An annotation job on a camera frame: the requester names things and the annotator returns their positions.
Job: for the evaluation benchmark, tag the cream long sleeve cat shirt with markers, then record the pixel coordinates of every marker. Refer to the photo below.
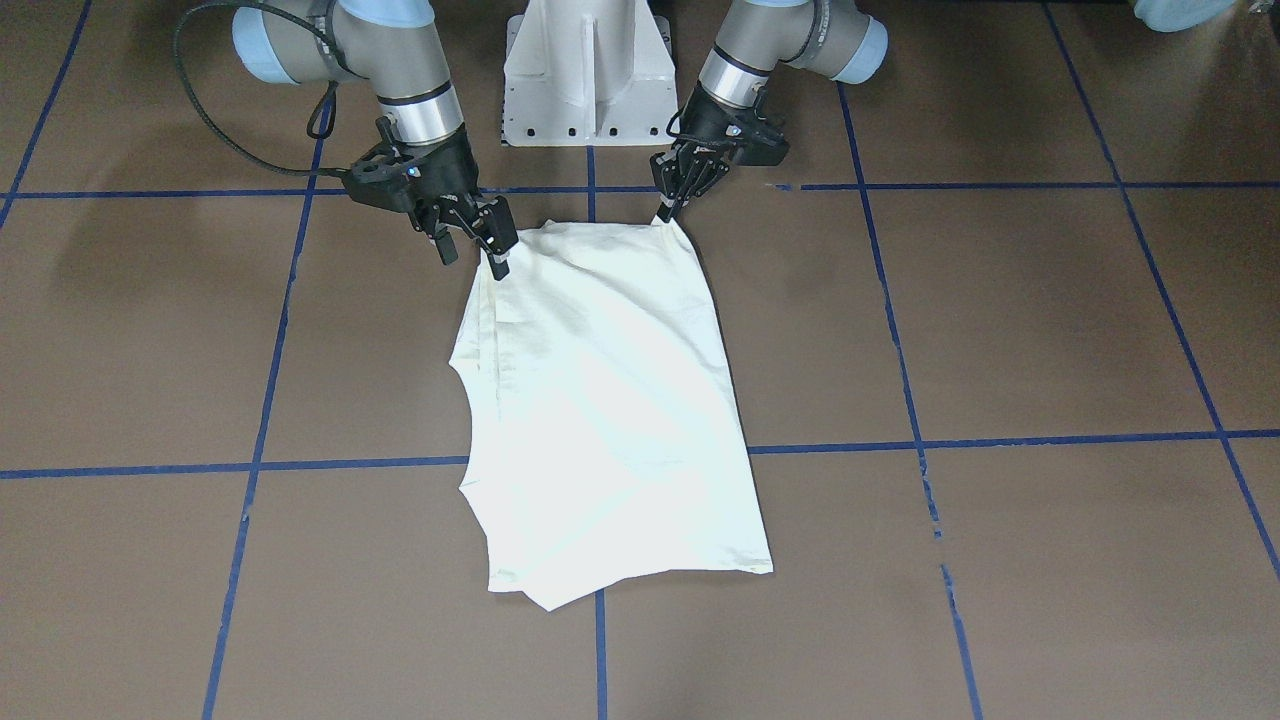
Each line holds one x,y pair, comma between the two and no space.
606,439

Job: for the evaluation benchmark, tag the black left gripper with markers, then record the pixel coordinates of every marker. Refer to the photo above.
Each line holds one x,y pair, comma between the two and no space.
712,123

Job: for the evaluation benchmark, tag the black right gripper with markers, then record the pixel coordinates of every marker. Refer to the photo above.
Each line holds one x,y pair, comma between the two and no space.
450,172

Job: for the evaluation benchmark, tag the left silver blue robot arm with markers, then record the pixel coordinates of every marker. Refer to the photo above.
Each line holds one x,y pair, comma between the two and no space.
833,39

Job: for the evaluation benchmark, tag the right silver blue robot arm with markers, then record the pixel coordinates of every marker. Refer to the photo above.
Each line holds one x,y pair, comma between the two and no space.
392,45

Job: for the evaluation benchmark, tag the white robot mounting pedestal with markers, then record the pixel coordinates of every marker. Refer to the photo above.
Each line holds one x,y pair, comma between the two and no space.
587,73

